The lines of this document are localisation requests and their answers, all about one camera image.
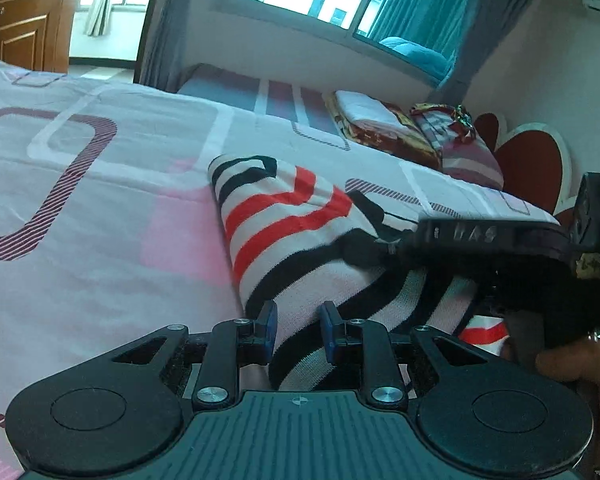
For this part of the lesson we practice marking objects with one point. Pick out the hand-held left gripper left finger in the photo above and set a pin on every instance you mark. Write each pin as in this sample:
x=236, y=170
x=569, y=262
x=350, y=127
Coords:
x=268, y=332

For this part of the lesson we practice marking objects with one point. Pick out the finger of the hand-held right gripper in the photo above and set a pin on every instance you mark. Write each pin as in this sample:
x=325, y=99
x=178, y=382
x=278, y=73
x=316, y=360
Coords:
x=370, y=252

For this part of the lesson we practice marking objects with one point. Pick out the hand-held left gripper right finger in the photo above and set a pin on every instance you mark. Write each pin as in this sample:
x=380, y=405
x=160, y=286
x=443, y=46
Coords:
x=330, y=337

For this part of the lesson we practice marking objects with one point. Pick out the white black red striped sweater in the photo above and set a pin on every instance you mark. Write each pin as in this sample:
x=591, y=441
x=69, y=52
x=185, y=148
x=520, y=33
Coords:
x=280, y=200

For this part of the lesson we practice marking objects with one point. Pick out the folded red floral blanket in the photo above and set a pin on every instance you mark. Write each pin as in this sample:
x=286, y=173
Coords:
x=375, y=135

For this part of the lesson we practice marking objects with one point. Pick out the red and white headboard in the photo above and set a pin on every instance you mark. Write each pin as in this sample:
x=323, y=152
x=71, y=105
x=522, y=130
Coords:
x=530, y=160

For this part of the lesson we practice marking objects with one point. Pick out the pink striped pillow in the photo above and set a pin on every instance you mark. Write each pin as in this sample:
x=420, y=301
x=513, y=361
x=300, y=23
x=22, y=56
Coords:
x=467, y=165

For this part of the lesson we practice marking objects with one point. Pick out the pink patterned bedsheet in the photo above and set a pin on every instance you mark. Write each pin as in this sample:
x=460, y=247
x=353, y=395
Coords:
x=105, y=210

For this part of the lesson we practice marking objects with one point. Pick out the teal curtain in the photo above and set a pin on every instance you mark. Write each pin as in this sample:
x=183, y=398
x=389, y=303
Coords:
x=420, y=5

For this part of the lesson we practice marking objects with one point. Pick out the grey curtain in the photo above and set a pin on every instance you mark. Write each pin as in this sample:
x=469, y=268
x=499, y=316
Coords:
x=165, y=25
x=495, y=25

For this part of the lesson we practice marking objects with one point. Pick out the brown wooden door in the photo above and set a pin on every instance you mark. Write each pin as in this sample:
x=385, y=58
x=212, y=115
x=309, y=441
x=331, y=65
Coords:
x=30, y=10

